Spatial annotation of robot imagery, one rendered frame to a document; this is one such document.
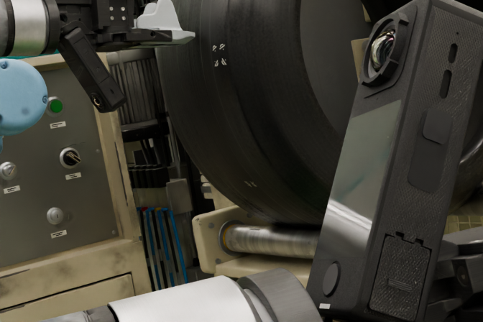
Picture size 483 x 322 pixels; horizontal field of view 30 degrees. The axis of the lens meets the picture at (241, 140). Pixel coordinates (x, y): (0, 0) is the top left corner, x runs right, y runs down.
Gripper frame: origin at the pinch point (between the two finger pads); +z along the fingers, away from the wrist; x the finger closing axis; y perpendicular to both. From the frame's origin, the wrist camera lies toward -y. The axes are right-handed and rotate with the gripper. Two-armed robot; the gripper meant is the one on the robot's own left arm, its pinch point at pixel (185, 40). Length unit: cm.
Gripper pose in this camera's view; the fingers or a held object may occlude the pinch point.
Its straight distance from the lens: 121.8
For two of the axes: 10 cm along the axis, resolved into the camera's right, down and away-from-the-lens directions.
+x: -5.2, 0.5, 8.5
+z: 8.5, -0.7, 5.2
